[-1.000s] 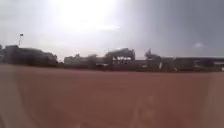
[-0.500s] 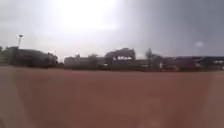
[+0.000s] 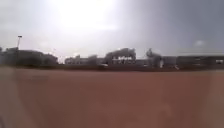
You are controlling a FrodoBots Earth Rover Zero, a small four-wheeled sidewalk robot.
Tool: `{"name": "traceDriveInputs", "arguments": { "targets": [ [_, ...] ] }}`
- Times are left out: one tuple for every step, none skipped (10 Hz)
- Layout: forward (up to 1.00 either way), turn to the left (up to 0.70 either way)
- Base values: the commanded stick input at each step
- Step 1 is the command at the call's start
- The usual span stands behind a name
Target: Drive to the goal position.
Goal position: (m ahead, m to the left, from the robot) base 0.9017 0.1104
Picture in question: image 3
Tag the dark clump of trees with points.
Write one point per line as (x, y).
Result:
(26, 58)

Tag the row of buildings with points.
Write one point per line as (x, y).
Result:
(123, 56)

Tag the lamp pole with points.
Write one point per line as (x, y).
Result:
(19, 42)

